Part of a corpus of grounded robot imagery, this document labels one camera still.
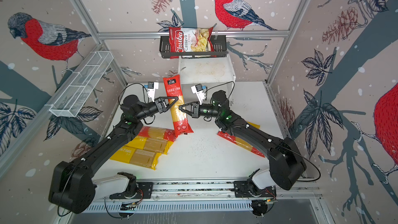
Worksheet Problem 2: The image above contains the yellow spaghetti bag lower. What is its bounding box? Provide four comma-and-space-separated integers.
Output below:
110, 146, 162, 170

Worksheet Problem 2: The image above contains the red cassava chips bag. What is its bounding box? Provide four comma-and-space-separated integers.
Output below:
169, 27, 214, 53

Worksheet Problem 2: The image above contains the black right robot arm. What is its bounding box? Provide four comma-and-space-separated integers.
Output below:
179, 90, 307, 196

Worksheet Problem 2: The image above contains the yellow spaghetti bag right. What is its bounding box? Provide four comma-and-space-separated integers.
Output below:
247, 122, 261, 129

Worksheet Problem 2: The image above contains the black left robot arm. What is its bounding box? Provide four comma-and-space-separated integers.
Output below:
48, 95, 178, 214

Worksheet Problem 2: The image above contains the white two-tier shelf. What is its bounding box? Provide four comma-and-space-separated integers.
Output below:
178, 55, 236, 84

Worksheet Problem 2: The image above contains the black wall basket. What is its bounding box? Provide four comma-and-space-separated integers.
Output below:
159, 35, 228, 59

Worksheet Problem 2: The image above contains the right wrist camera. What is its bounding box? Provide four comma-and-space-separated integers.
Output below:
191, 84, 207, 105

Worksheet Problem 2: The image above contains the aluminium mounting rail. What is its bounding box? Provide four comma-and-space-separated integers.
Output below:
93, 178, 323, 202

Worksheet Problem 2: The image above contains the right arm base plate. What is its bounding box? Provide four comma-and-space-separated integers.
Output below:
231, 180, 276, 199

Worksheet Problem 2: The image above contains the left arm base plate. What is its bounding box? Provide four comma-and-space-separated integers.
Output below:
109, 182, 153, 201

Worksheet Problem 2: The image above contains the red spaghetti bag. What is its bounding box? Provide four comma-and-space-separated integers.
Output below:
217, 131, 265, 158
163, 74, 193, 137
138, 126, 176, 142

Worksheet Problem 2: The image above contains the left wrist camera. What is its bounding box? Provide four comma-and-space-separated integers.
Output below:
144, 82, 159, 102

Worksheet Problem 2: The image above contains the white wire mesh basket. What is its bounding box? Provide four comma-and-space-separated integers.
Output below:
49, 51, 114, 117

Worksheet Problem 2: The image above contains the yellow spaghetti bag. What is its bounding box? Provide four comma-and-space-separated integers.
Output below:
247, 122, 261, 129
125, 136, 174, 155
110, 146, 162, 170

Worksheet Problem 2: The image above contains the yellow spaghetti bag upper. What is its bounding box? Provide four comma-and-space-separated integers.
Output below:
125, 136, 174, 155

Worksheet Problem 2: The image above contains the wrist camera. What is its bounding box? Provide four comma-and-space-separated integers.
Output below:
144, 82, 159, 102
191, 84, 207, 105

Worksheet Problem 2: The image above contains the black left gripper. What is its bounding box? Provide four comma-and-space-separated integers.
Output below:
135, 96, 178, 122

